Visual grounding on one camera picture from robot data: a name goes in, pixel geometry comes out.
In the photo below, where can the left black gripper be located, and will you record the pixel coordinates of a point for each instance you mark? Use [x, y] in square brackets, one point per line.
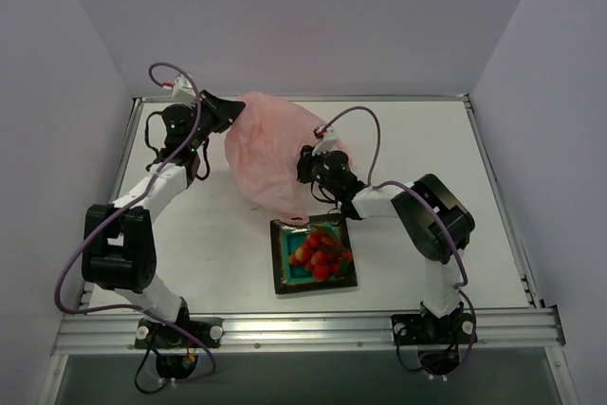
[221, 111]

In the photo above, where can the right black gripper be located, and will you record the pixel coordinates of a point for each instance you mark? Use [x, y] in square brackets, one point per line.
[305, 166]

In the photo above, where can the pink plastic bag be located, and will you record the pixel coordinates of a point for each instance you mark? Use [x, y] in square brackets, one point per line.
[263, 148]

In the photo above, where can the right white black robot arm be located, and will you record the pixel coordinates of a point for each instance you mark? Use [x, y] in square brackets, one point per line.
[438, 224]

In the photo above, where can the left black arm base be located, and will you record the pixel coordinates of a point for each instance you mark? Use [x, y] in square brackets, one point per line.
[181, 353]

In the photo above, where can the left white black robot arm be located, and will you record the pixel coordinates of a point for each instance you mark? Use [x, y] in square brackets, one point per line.
[119, 252]

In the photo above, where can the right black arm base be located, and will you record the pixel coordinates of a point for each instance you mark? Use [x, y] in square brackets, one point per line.
[434, 346]

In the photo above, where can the square green black plate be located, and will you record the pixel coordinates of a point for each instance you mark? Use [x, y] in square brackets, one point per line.
[279, 232]

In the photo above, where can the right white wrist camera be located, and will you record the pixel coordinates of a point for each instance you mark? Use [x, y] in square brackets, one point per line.
[326, 140]

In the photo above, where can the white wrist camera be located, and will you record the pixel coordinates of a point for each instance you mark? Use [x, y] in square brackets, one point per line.
[326, 140]
[181, 90]

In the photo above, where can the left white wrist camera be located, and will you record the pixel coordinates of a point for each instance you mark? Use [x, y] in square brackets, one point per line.
[181, 90]

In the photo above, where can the aluminium front rail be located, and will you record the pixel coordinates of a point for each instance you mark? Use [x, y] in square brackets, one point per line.
[113, 334]

